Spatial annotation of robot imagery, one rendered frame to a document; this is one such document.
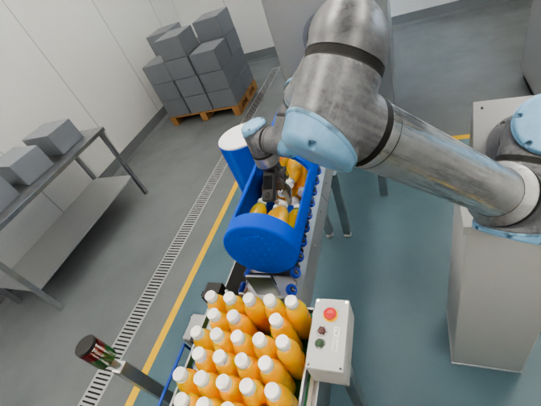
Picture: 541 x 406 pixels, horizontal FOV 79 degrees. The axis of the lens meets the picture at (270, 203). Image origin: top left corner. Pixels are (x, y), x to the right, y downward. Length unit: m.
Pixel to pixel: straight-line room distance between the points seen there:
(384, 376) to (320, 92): 1.80
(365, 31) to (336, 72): 0.06
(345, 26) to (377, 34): 0.04
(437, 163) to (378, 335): 1.66
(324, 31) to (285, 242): 0.78
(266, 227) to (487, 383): 1.43
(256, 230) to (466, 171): 0.68
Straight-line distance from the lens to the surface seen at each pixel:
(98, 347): 1.14
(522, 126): 0.92
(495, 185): 0.76
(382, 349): 2.14
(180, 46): 4.73
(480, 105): 1.21
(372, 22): 0.50
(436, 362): 2.12
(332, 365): 0.95
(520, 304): 1.58
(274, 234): 1.11
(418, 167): 0.58
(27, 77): 4.65
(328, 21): 0.50
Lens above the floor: 1.98
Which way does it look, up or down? 40 degrees down
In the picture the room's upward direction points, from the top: 24 degrees counter-clockwise
